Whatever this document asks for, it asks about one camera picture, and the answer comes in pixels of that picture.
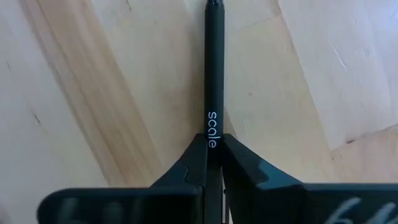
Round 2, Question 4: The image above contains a black pen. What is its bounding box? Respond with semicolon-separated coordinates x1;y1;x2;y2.
203;0;226;224

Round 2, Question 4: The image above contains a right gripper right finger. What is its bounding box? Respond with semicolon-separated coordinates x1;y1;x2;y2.
221;133;398;224

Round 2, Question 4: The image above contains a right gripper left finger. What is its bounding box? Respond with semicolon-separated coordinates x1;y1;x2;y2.
36;133;208;224

